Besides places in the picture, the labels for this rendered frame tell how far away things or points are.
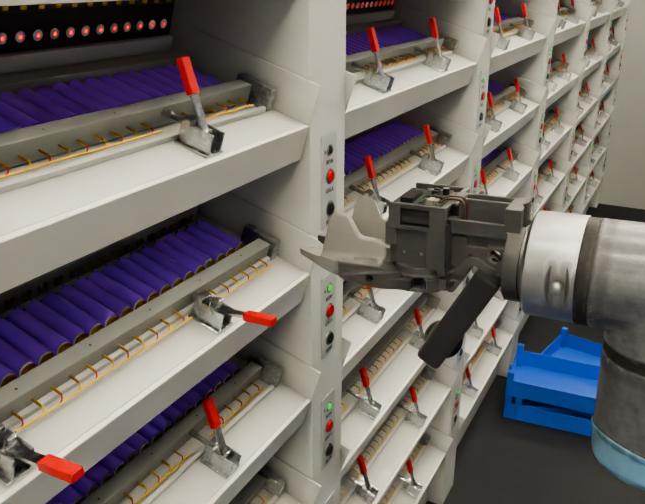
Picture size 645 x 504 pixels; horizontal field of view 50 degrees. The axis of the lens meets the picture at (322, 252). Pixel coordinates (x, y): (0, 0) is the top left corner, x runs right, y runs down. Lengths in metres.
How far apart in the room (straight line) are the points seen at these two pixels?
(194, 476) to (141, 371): 0.20
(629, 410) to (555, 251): 0.14
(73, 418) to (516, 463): 1.64
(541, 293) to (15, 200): 0.41
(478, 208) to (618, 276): 0.13
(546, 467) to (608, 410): 1.52
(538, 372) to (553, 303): 1.82
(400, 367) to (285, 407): 0.50
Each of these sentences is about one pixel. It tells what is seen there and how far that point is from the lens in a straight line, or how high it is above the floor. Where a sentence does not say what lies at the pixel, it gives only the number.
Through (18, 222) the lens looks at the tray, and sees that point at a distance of 0.54.
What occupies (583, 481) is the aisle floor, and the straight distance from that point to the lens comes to 2.13.
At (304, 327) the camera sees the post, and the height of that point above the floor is 0.85.
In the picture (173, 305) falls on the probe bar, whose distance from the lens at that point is 0.75.
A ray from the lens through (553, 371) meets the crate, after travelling 2.43.
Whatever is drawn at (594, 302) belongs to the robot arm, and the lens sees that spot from 0.58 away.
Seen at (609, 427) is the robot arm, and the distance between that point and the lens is 0.64.
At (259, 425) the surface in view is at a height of 0.75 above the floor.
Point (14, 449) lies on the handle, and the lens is 0.59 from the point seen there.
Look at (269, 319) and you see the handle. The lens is 0.72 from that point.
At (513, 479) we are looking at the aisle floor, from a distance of 2.08.
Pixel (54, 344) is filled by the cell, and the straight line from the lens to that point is 0.69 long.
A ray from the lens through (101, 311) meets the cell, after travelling 0.73.
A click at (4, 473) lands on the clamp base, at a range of 0.60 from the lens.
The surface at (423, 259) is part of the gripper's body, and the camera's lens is 0.62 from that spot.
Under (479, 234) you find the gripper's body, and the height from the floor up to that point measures 1.08.
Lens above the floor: 1.29
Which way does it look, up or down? 22 degrees down
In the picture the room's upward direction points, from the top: straight up
